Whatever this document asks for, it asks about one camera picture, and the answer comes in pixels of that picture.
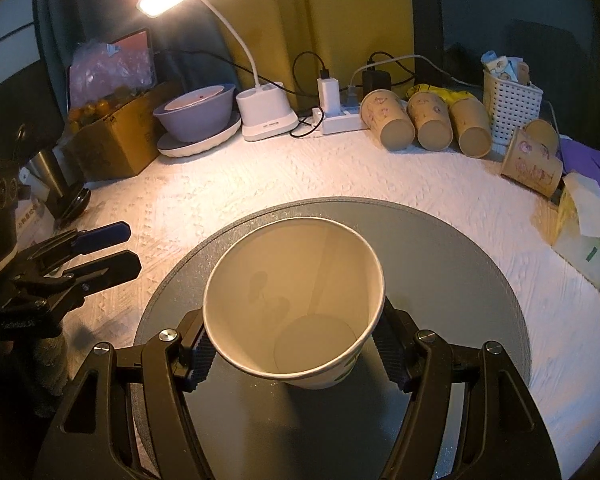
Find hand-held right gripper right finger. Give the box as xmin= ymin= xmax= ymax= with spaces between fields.
xmin=372 ymin=295 xmax=564 ymax=480

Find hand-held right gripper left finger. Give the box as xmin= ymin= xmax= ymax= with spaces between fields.
xmin=34 ymin=308 xmax=218 ymax=480

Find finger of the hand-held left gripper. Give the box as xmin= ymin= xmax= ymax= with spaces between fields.
xmin=29 ymin=220 xmax=132 ymax=269
xmin=14 ymin=249 xmax=143 ymax=312

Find white paper cup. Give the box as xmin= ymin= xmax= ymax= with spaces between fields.
xmin=201 ymin=216 xmax=386 ymax=391

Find steel cup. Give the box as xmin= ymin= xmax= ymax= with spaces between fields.
xmin=26 ymin=148 xmax=69 ymax=202

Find brown paper cup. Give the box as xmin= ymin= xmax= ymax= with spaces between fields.
xmin=499 ymin=127 xmax=565 ymax=197
xmin=406 ymin=91 xmax=454 ymax=151
xmin=358 ymin=88 xmax=416 ymax=151
xmin=522 ymin=119 xmax=560 ymax=161
xmin=448 ymin=97 xmax=492 ymax=158

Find black round disc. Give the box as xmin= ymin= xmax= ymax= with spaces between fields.
xmin=54 ymin=181 xmax=92 ymax=222

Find cardboard box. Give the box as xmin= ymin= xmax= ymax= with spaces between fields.
xmin=61 ymin=81 xmax=182 ymax=182

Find grey round mat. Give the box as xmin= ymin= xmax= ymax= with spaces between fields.
xmin=132 ymin=199 xmax=533 ymax=480

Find small yellow fruits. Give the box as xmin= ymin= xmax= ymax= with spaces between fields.
xmin=67 ymin=94 xmax=132 ymax=124

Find white plate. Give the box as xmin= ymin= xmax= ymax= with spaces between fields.
xmin=156 ymin=111 xmax=244 ymax=159

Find purple bowl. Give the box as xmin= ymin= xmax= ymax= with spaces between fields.
xmin=153 ymin=84 xmax=239 ymax=143

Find clear plastic bag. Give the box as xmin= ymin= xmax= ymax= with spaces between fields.
xmin=69 ymin=40 xmax=157 ymax=107

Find red framed board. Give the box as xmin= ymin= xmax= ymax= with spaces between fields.
xmin=107 ymin=27 xmax=159 ymax=86

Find white desk lamp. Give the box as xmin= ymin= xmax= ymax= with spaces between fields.
xmin=137 ymin=0 xmax=300 ymax=142

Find tissue packet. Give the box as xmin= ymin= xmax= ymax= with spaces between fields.
xmin=550 ymin=172 xmax=600 ymax=292

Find white power strip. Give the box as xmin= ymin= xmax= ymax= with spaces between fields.
xmin=311 ymin=104 xmax=372 ymax=136

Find white charger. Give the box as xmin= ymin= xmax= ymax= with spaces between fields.
xmin=316 ymin=77 xmax=342 ymax=114

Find yellow packet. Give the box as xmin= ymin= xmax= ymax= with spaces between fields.
xmin=405 ymin=85 xmax=484 ymax=107

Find black charger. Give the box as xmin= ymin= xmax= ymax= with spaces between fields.
xmin=362 ymin=69 xmax=392 ymax=94

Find white plastic basket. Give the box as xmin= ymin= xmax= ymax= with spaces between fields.
xmin=482 ymin=67 xmax=545 ymax=147

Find purple cloth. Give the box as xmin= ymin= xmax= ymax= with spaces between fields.
xmin=559 ymin=136 xmax=600 ymax=187

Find small packets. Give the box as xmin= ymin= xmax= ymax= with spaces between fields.
xmin=481 ymin=50 xmax=532 ymax=86

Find black cable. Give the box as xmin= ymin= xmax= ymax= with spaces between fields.
xmin=292 ymin=51 xmax=332 ymax=97
xmin=367 ymin=51 xmax=417 ymax=88

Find white cable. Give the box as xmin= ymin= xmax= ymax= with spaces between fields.
xmin=349 ymin=54 xmax=487 ymax=92

